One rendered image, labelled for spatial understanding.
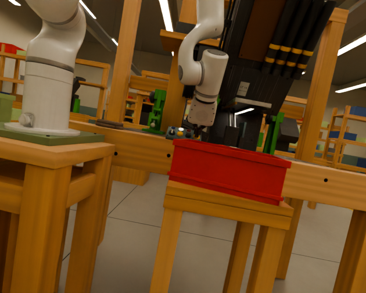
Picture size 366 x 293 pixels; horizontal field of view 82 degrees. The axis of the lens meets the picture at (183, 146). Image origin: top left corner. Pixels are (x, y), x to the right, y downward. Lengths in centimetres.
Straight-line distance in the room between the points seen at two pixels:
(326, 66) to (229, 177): 137
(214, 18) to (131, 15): 101
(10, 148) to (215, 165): 49
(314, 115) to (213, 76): 113
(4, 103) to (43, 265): 62
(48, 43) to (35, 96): 15
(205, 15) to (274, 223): 64
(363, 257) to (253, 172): 81
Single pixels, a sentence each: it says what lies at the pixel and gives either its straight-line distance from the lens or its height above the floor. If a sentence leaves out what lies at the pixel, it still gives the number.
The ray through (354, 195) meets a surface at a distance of 116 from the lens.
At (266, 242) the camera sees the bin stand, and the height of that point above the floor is 70.
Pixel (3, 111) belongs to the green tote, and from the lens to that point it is 104.
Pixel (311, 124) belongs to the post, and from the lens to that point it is 172.
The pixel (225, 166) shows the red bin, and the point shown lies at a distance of 58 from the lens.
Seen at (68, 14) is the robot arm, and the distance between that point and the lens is 74.
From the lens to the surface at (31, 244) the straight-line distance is 64.
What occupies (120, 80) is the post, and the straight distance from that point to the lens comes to 157.
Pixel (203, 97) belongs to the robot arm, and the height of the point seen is 107.
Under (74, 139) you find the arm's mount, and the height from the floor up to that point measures 86.
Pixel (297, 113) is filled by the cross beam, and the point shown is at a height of 122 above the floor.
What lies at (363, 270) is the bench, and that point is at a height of 49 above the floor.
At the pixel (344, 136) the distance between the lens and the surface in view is 625.
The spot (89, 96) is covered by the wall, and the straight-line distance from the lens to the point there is 1254.
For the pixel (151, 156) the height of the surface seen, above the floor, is 82.
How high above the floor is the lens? 95
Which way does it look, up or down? 4 degrees down
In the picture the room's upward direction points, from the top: 10 degrees clockwise
